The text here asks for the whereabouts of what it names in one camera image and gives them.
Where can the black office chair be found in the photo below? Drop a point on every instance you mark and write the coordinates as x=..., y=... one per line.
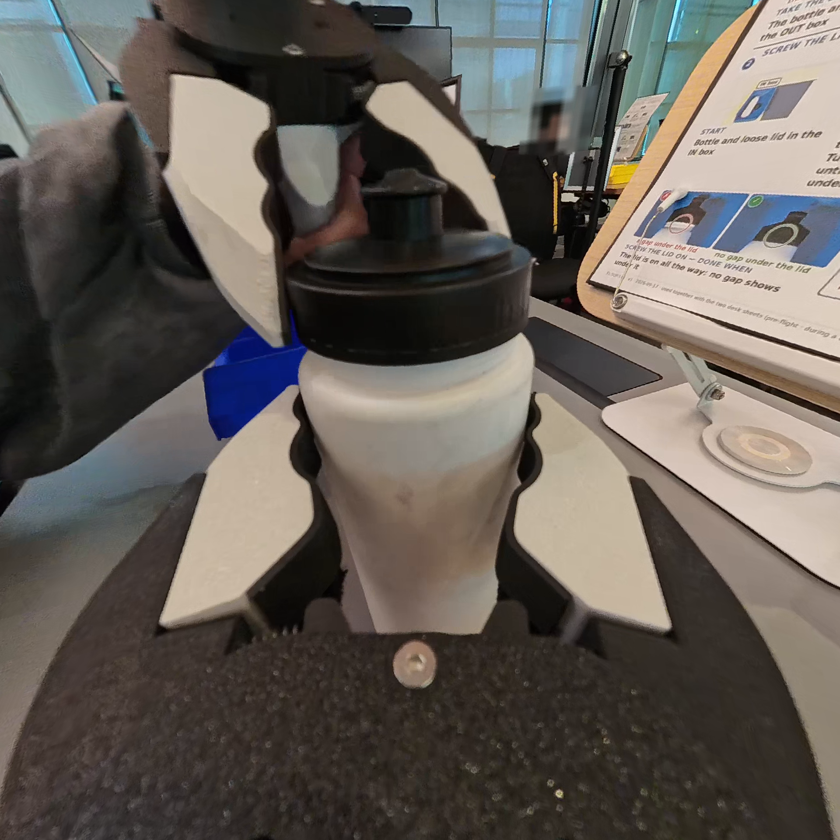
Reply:
x=558, y=279

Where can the black bottle lid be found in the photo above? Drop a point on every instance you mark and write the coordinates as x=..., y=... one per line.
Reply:
x=407, y=308

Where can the white document stand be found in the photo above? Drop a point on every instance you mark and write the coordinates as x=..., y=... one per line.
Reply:
x=656, y=446

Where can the white plastic bottle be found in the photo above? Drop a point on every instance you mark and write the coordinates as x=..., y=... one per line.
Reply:
x=407, y=446

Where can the black tripod pole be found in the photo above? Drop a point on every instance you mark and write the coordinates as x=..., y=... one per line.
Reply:
x=610, y=118

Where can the wooden clipboard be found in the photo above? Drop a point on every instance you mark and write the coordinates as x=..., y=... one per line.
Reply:
x=656, y=164

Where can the framed tag sign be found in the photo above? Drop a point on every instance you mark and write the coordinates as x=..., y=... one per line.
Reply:
x=453, y=88

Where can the yellow plastic bin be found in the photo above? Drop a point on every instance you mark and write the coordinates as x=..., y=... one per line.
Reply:
x=623, y=174

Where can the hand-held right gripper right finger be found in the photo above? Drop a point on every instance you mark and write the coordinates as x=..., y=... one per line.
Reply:
x=584, y=525

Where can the instruction sheet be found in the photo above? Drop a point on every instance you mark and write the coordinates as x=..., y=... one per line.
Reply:
x=735, y=164

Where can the blue plastic bin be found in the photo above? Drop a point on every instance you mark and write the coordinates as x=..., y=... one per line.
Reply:
x=249, y=387

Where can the person's left forearm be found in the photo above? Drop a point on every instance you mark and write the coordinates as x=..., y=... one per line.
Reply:
x=85, y=295

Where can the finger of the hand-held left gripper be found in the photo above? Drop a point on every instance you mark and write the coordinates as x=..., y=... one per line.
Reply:
x=439, y=144
x=216, y=184

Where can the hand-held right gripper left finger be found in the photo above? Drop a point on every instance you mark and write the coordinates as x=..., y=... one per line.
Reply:
x=243, y=525

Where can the large black screen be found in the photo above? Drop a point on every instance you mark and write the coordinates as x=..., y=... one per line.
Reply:
x=420, y=52

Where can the person's left hand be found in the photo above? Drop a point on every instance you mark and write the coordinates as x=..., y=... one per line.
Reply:
x=348, y=210

